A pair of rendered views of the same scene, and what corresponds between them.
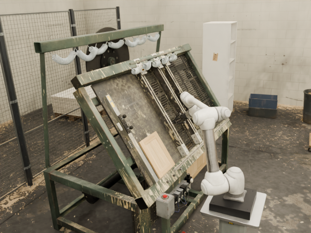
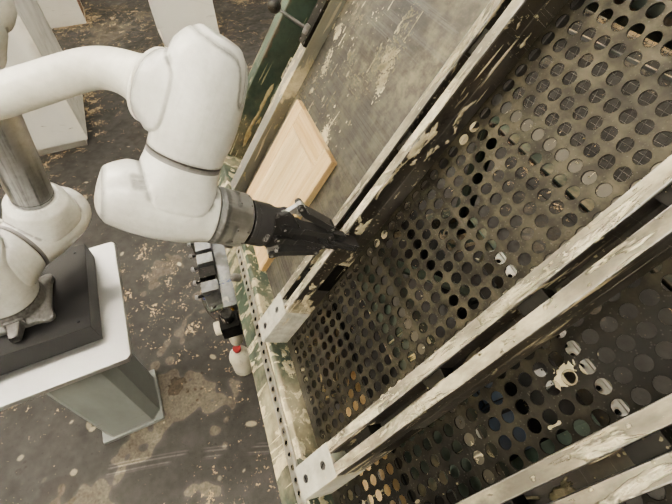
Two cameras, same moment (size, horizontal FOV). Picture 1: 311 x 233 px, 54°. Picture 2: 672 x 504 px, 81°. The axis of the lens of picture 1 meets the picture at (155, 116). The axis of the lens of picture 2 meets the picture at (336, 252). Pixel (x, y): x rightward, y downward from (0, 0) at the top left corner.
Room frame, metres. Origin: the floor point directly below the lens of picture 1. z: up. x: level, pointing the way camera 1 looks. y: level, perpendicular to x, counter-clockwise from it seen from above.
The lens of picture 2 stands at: (3.48, -0.61, 1.82)
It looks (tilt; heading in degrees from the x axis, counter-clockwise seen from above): 50 degrees down; 128
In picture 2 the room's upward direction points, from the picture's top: straight up
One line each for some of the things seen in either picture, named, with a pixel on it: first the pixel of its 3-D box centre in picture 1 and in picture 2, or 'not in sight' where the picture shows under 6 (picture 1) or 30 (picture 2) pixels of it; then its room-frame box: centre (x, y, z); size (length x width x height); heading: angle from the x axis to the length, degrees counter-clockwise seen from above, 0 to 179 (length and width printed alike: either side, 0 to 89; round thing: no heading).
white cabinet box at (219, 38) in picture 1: (219, 70); not in sight; (6.79, -1.46, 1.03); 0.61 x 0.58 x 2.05; 153
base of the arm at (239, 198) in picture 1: (235, 191); (14, 307); (2.38, -0.70, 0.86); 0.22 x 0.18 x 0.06; 154
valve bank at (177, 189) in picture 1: (181, 192); (215, 282); (2.64, -0.23, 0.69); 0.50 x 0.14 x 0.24; 147
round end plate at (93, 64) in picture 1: (110, 61); not in sight; (3.71, 0.51, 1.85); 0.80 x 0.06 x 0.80; 147
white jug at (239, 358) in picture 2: not in sight; (240, 357); (2.63, -0.25, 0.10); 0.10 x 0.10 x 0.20
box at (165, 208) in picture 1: (165, 205); not in sight; (2.23, -0.05, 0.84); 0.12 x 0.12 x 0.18; 57
